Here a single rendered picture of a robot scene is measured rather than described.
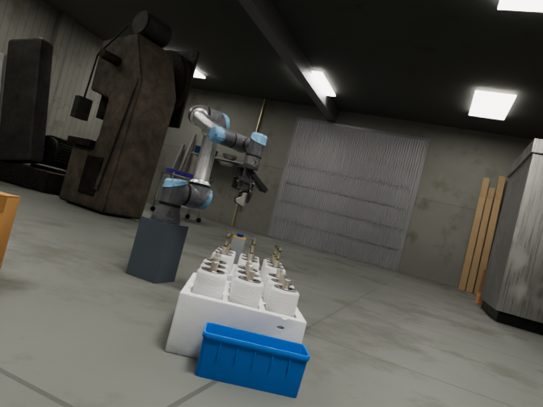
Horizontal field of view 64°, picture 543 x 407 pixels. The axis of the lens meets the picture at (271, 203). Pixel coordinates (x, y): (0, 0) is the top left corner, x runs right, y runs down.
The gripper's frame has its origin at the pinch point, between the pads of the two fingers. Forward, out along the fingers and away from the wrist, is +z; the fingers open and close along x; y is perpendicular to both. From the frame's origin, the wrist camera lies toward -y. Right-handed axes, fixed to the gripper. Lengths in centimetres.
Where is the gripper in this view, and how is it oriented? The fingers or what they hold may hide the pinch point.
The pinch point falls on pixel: (242, 209)
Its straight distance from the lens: 197.6
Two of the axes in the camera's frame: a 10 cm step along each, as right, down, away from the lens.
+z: -2.8, 9.6, -0.1
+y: -8.4, -2.5, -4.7
